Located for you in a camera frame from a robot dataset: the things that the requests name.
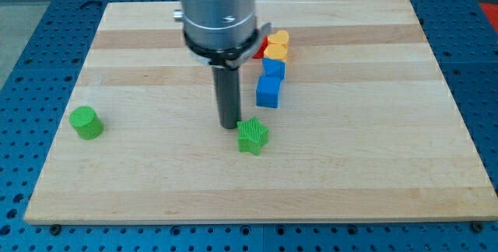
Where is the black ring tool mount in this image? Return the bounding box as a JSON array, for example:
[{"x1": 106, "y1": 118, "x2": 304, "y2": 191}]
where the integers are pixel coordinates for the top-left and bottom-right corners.
[{"x1": 184, "y1": 23, "x2": 272, "y2": 69}]

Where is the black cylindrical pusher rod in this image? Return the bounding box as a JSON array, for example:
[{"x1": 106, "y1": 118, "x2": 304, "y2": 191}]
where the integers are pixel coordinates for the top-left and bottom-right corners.
[{"x1": 212, "y1": 67, "x2": 241, "y2": 129}]

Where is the green star block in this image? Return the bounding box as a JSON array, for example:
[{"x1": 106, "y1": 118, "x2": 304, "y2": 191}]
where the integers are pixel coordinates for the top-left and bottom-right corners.
[{"x1": 237, "y1": 117, "x2": 269, "y2": 156}]

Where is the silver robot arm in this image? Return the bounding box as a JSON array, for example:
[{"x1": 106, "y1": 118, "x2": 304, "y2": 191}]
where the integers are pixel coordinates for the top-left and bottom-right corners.
[{"x1": 174, "y1": 0, "x2": 272, "y2": 129}]

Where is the red block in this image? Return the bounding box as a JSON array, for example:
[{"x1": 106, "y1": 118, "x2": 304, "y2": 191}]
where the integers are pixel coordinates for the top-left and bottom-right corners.
[{"x1": 252, "y1": 36, "x2": 268, "y2": 59}]

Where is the blue cube block front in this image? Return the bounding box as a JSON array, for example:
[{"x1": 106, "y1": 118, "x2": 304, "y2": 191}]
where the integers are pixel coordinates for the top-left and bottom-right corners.
[{"x1": 256, "y1": 75, "x2": 281, "y2": 108}]

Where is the blue block rear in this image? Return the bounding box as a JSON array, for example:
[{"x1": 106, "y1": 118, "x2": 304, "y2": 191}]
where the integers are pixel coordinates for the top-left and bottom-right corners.
[{"x1": 262, "y1": 58, "x2": 286, "y2": 80}]

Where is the yellow hexagon block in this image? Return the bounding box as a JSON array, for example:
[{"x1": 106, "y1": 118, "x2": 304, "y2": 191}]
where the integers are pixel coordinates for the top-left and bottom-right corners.
[{"x1": 264, "y1": 44, "x2": 289, "y2": 62}]

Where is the yellow heart block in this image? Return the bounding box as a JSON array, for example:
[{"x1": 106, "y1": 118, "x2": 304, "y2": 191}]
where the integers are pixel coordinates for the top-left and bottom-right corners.
[{"x1": 267, "y1": 30, "x2": 289, "y2": 48}]

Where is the wooden board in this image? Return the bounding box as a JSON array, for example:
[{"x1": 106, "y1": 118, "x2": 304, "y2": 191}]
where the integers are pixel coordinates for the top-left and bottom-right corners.
[{"x1": 24, "y1": 0, "x2": 497, "y2": 225}]

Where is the green cylinder block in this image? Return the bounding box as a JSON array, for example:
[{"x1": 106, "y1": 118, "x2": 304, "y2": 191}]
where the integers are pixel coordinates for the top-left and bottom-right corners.
[{"x1": 68, "y1": 106, "x2": 103, "y2": 140}]

